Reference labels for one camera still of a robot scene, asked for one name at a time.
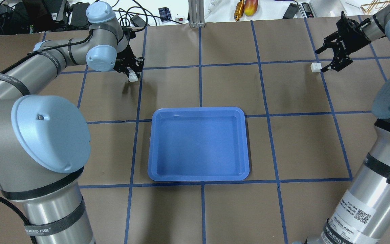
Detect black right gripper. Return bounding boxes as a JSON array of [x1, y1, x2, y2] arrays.
[[315, 11, 370, 73]]

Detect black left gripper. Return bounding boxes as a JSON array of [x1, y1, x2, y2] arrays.
[[113, 27, 145, 79]]

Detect white block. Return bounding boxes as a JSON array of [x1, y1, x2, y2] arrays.
[[310, 62, 322, 73], [128, 72, 139, 82]]

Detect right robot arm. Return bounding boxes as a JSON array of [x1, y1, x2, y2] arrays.
[[304, 3, 390, 244]]

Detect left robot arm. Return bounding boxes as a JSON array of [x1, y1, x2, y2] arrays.
[[0, 1, 144, 244]]

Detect blue plastic tray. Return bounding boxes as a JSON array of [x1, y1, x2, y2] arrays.
[[147, 107, 250, 182]]

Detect black power adapter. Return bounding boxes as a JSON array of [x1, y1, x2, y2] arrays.
[[283, 3, 299, 19]]

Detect red yellow mango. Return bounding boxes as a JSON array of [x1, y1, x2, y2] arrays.
[[244, 0, 259, 16]]

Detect yellow screwdriver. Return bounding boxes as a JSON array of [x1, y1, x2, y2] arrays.
[[233, 0, 245, 22]]

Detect gold wire rack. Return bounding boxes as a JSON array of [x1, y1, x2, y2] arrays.
[[360, 0, 390, 15]]

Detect aluminium frame post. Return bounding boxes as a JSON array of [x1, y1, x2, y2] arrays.
[[188, 0, 206, 28]]

